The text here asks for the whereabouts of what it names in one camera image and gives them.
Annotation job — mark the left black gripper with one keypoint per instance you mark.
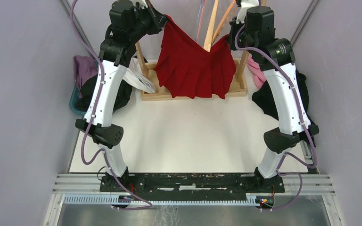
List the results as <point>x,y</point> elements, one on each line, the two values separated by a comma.
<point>160,19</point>

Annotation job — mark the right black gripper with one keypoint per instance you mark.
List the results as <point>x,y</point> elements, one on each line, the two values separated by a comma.
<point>231,36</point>

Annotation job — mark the red skirt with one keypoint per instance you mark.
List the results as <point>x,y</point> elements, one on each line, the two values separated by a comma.
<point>185,69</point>

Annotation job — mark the wooden hanger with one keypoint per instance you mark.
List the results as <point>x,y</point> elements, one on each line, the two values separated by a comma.
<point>210,31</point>

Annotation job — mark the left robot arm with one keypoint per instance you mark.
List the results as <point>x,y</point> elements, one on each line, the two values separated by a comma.
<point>113,59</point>

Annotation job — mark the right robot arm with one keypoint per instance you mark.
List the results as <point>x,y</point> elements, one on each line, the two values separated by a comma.
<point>277,62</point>

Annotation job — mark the pink garment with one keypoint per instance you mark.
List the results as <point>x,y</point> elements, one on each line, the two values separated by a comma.
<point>256,73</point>

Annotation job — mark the wooden clothes rack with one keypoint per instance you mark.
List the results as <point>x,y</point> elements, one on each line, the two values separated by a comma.
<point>238,87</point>

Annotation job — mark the white garment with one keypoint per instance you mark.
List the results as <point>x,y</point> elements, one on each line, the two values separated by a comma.
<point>136,79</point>

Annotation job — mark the black garment on right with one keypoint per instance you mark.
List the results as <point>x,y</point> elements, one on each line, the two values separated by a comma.
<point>265,100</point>

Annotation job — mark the black garment in basket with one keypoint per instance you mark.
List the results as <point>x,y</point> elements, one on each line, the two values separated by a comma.
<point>87,90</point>

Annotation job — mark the purple garment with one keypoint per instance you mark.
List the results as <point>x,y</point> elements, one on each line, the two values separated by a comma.
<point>85,67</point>

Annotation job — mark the teal laundry basket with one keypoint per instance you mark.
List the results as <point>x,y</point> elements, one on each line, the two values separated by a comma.
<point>75,97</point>

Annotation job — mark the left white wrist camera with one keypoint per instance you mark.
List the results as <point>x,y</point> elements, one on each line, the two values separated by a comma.
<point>141,4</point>

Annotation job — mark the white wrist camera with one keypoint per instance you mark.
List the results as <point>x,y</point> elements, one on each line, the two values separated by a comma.
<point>243,6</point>
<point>141,4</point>

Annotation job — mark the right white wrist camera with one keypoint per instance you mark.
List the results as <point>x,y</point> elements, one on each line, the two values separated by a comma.
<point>243,6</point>

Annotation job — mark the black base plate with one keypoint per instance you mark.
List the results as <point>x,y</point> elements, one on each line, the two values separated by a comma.
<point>199,187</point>

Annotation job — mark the aluminium frame rail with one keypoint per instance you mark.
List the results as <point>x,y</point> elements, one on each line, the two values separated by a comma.
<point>87,189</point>

